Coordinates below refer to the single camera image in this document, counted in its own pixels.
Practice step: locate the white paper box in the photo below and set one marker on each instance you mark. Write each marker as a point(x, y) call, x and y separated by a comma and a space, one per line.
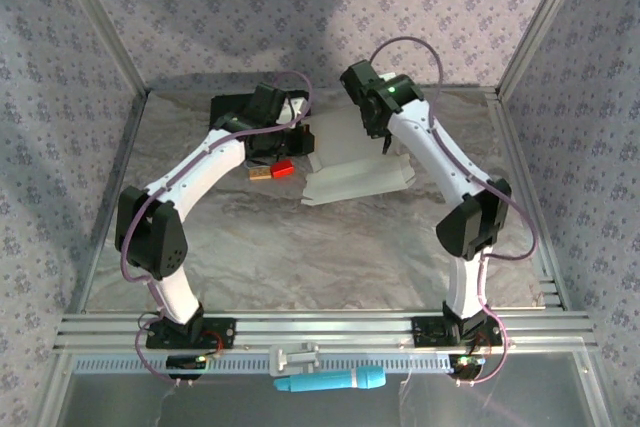
point(350, 182)

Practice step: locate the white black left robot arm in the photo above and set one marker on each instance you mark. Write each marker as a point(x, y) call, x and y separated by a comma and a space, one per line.
point(200, 167)

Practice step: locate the red block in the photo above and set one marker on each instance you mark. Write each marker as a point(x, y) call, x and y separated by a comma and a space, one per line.
point(282, 168)

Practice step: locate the wooden tag block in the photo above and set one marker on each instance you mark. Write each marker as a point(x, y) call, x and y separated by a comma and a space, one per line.
point(260, 174)

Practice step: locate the black hard case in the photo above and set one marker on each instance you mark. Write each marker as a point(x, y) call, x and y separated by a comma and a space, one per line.
point(225, 107)

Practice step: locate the left black controller board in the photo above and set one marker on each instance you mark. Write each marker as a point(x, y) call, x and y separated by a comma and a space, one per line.
point(182, 362)

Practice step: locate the black controller board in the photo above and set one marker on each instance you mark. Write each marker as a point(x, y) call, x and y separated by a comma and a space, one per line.
point(467, 369)
point(182, 362)

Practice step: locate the cyan marker pen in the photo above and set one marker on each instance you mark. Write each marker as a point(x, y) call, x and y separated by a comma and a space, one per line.
point(330, 379)

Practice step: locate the right black controller board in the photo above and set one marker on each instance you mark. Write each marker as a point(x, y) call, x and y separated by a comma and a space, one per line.
point(467, 369)

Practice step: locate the aluminium right side rail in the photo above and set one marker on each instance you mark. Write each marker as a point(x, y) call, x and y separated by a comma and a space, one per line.
point(505, 137)

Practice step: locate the aluminium left side rail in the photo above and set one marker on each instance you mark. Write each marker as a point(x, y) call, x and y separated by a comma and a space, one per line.
point(125, 147)

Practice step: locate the aluminium right corner post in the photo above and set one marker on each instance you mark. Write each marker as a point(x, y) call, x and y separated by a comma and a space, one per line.
point(542, 17)

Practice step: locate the aluminium corner post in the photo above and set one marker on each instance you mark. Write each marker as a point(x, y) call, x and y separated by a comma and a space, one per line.
point(542, 17)
point(103, 17)

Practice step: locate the aluminium front frame rail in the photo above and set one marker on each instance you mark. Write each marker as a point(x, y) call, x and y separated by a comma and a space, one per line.
point(325, 324)

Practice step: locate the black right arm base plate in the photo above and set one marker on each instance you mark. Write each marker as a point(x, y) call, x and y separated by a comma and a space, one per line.
point(425, 332)

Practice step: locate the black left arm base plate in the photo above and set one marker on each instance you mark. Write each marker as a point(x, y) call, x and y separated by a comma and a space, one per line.
point(227, 332)

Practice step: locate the aluminium left corner post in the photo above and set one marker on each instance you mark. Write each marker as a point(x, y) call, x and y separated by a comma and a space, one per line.
point(103, 17)

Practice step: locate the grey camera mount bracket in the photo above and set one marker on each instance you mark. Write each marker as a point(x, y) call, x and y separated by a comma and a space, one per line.
point(295, 359)

